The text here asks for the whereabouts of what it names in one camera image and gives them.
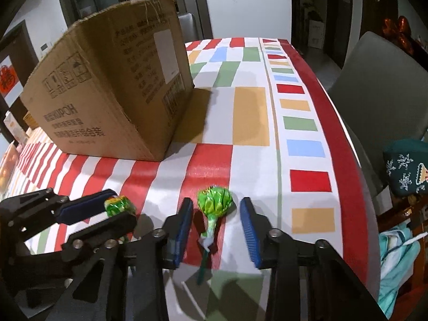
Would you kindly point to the teal cloth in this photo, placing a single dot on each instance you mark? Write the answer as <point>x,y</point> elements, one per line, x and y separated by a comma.
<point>396,264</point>

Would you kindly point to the white wall switch panel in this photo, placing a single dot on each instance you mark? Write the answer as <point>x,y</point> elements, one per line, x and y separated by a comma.
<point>46,46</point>

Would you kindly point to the grey chair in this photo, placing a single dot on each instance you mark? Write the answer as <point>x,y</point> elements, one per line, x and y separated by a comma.
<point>186,26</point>
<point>374,100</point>

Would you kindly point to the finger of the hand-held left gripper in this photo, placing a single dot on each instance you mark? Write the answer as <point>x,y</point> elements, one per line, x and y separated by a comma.
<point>83,207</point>
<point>110,225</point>

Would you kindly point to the orange shiny decoration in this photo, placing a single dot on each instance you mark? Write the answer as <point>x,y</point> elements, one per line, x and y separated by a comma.
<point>399,33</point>

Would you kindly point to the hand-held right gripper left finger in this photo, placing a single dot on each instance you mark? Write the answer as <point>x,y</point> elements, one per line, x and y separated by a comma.
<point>182,237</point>

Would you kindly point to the bag of oranges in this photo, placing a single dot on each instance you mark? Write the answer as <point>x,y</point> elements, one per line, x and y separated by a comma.
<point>8,167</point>

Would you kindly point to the brown cardboard box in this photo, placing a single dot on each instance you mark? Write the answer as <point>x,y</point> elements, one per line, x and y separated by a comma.
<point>110,93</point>

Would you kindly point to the wooden chair frame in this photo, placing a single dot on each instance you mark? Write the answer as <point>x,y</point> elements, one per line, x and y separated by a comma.
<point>414,214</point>

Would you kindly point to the colourful checked tablecloth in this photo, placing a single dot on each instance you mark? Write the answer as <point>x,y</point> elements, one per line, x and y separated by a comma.
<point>250,120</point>

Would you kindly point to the green snowflake cushion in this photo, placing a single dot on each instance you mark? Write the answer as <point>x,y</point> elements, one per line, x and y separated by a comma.
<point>406,167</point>

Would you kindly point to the red door poster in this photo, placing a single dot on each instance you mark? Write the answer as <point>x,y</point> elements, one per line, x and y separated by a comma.
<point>8,80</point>

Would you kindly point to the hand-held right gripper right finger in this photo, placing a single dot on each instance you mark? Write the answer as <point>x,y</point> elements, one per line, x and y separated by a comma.
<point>249,234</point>

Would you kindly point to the orange white carton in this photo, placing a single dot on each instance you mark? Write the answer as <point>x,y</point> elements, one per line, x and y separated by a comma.
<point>15,128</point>

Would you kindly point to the green yellow lollipop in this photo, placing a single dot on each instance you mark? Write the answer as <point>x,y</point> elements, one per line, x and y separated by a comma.
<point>117,205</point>

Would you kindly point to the yellow woven basket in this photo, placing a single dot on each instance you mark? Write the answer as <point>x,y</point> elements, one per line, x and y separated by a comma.
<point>30,120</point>

